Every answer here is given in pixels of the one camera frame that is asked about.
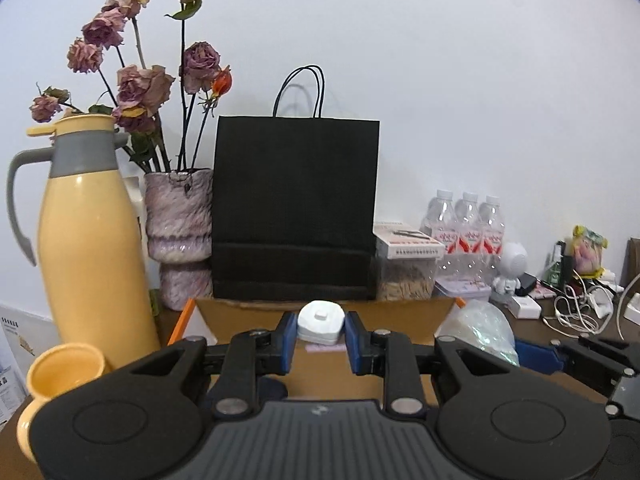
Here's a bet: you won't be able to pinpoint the purple textured vase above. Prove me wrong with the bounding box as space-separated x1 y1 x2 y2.
144 169 215 311

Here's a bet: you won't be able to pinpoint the dried roses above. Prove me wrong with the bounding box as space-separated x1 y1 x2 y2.
30 0 233 173

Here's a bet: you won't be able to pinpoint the yellow snack bag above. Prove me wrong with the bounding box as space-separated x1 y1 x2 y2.
571 225 610 277

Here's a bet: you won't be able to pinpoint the yellow thermos jug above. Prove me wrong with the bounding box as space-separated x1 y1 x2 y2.
7 114 161 372

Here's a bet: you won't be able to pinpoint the red cardboard box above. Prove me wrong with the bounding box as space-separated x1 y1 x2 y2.
167 297 468 402

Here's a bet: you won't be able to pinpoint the black paper bag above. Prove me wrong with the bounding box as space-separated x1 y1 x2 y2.
211 66 381 302

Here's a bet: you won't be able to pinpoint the white and red flat box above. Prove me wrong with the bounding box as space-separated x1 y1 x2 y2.
374 221 446 260

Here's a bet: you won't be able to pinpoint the white booklet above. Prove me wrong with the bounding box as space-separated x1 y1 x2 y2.
0 302 57 431

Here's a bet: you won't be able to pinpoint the round white gadget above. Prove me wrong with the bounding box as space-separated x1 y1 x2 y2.
297 301 346 346

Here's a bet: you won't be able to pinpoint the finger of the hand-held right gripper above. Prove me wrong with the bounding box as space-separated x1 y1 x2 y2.
515 335 640 397

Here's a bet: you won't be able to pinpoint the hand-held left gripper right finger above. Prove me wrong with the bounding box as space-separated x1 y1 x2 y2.
345 311 517 418

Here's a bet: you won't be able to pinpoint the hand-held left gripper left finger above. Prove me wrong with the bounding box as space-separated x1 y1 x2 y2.
127 311 297 418

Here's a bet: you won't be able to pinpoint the white charger cables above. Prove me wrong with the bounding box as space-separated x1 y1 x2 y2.
510 270 640 336

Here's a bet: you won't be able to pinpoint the clear plastic bag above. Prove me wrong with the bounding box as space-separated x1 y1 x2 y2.
435 300 520 365

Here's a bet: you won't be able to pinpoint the white robot toy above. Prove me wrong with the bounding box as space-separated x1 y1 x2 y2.
492 242 529 295

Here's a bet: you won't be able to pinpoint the clear plastic container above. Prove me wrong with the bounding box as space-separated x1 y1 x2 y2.
376 255 437 301

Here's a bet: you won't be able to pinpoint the yellow mug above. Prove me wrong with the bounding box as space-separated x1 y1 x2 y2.
17 342 112 461

